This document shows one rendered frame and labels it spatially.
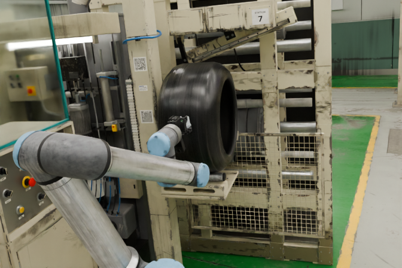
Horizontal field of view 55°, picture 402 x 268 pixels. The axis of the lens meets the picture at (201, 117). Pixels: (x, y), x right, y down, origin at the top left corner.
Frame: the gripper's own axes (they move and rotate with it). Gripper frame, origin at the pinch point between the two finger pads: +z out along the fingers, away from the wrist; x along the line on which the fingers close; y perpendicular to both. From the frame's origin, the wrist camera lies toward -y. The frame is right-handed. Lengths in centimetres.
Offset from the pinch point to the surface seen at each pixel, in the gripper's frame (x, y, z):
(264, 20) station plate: -32, 45, 49
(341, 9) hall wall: -117, 47, 947
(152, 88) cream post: 26.0, 14.7, 22.7
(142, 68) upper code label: 30.5, 25.6, 22.7
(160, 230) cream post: 32, -71, 22
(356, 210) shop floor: -89, -124, 162
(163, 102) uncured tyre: 13.6, 10.3, 5.5
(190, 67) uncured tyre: 3.3, 24.5, 22.1
